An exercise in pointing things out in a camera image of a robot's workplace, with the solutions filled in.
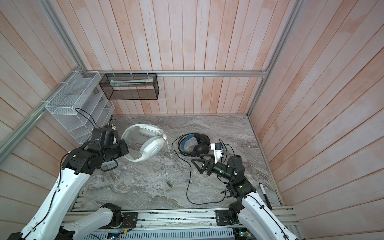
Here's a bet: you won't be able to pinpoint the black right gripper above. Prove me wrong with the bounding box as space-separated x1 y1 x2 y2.
194 153 236 183

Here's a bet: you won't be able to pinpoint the white headphones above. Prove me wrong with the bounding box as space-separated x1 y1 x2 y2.
122 124 167 162

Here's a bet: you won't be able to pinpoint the white headphone cable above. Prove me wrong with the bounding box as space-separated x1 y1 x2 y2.
155 140 174 189

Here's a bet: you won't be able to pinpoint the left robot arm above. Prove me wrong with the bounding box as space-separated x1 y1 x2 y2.
8 125 129 240

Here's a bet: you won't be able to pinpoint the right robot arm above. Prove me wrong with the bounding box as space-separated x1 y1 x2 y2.
192 155 304 240

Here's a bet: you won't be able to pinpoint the black blue headphones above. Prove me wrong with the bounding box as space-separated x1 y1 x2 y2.
178 133 211 158

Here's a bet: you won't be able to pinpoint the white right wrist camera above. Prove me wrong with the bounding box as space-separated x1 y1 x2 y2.
210 142 224 164

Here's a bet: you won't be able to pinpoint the black headphone cable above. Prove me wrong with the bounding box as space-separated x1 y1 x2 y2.
171 133 238 206

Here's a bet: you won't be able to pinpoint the white mesh wall shelf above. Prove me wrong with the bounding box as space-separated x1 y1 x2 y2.
46 71 115 144

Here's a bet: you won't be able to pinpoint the black mesh wall basket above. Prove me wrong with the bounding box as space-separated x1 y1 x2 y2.
100 73 160 101

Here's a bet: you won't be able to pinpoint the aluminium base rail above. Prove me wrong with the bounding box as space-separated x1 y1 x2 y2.
83 207 304 240

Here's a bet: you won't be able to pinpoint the aluminium wall rail back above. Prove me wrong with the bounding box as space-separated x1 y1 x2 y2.
80 70 269 78

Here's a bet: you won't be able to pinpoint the aluminium wall rail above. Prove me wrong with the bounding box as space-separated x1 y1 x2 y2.
247 1 307 118
1 66 84 164
80 70 269 78

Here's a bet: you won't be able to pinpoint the aluminium wall rail left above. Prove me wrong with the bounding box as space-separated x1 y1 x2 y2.
1 66 84 164

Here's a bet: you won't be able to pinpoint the aluminium wall rail right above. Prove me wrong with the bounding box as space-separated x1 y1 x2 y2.
247 1 307 118

